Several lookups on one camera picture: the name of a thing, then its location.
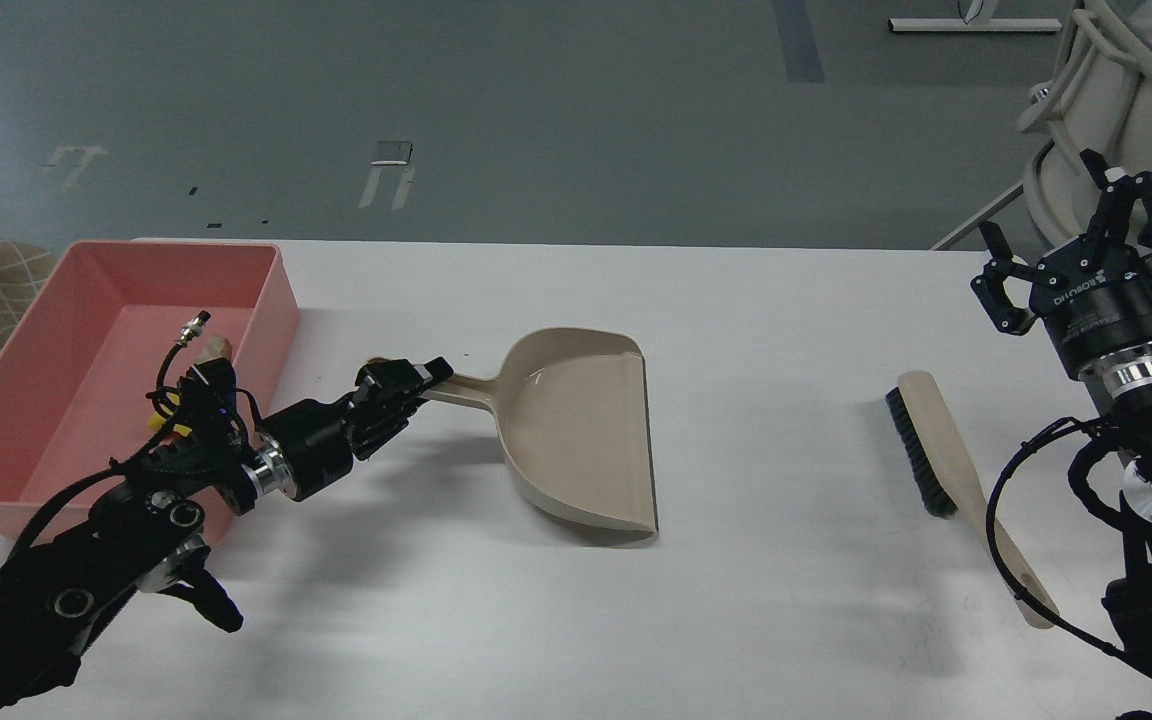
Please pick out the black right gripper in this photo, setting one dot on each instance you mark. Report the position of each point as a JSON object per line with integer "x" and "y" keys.
{"x": 1092, "y": 294}

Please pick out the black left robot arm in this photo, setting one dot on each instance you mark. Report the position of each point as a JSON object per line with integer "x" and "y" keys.
{"x": 137, "y": 525}

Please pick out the white floor stand bar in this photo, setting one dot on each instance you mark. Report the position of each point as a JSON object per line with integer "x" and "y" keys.
{"x": 994, "y": 26}

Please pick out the yellow sponge piece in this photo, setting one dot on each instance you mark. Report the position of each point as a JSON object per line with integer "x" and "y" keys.
{"x": 157, "y": 421}

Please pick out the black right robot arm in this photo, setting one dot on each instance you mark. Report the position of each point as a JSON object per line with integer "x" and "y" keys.
{"x": 1111, "y": 475}

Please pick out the pink plastic bin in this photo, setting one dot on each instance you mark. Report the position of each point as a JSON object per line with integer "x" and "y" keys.
{"x": 76, "y": 372}

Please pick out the beige plastic dustpan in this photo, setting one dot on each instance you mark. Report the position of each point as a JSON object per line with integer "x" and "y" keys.
{"x": 571, "y": 411}

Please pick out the white office chair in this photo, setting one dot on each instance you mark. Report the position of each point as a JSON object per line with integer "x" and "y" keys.
{"x": 1099, "y": 98}

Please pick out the beige hand brush black bristles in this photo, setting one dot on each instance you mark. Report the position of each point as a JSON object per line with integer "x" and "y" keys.
{"x": 948, "y": 481}

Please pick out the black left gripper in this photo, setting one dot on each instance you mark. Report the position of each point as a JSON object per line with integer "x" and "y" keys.
{"x": 319, "y": 443}

